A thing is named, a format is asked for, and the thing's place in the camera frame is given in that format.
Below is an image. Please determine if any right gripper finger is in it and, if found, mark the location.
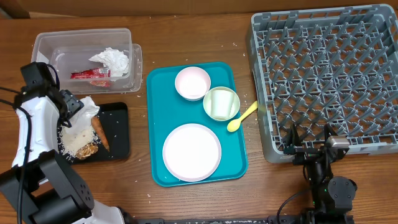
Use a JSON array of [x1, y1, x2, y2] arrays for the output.
[[286, 123, 302, 149], [324, 124, 337, 146]]

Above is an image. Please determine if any orange carrot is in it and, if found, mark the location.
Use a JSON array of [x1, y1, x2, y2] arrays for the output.
[[91, 116, 110, 152]]

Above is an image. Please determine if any red foil snack wrapper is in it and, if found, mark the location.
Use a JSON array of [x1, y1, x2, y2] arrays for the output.
[[70, 67, 111, 87]]

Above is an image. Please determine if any brown food scrap chunk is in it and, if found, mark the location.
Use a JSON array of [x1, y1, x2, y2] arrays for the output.
[[76, 142, 98, 160]]

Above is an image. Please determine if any white paper napkin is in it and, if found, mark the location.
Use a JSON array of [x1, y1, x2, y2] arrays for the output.
[[89, 47, 129, 77]]

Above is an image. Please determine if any large white plate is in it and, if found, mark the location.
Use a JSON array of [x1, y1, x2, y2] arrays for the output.
[[162, 123, 222, 182]]

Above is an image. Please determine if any small white cup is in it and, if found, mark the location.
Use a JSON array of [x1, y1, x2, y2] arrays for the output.
[[211, 88, 234, 119]]

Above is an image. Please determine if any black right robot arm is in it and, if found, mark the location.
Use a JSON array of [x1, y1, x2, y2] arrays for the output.
[[276, 124, 358, 224]]

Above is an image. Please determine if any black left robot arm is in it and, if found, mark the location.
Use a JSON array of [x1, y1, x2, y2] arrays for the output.
[[1, 62, 135, 223]]

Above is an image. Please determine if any grey dishwasher rack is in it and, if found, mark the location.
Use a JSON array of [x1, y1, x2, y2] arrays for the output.
[[247, 4, 397, 163]]

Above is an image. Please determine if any pile of rice grains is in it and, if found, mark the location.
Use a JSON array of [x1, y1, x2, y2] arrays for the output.
[[59, 126, 98, 159]]

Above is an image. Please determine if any black plastic tray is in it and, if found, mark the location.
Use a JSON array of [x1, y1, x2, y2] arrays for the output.
[[57, 102, 130, 164]]

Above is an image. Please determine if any clear plastic bin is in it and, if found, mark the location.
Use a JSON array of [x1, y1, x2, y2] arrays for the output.
[[31, 28, 142, 95]]

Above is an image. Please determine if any yellow plastic spoon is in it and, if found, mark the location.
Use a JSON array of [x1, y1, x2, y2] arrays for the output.
[[227, 101, 258, 133]]

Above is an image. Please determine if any pale green saucer plate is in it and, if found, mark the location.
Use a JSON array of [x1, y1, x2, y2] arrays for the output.
[[203, 86, 240, 121]]

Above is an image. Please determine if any teal plastic serving tray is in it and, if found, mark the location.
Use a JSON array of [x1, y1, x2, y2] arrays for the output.
[[146, 65, 248, 187]]

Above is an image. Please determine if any medium white plate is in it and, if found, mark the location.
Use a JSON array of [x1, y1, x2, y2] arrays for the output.
[[175, 67, 211, 101]]

